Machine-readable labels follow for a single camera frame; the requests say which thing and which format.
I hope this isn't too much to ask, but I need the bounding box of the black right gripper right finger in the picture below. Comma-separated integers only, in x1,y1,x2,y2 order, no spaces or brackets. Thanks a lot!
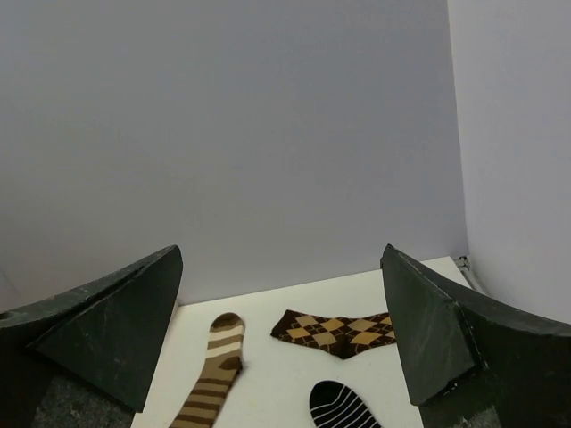
381,245,570,427

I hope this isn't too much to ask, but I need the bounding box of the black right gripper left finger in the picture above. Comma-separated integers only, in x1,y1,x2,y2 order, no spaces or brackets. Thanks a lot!
1,245,182,427

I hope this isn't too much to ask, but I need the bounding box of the tan brown striped sock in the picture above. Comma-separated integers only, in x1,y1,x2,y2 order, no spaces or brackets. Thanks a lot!
170,312,245,428

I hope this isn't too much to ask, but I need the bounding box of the brown argyle sock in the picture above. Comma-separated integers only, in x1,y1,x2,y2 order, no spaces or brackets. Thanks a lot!
270,310,396,360

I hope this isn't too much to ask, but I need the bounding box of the black white striped sock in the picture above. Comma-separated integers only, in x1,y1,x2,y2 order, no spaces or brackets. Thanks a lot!
309,380,382,428

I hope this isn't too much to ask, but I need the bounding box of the aluminium rail frame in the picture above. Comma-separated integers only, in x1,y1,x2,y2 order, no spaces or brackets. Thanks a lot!
454,256,480,290

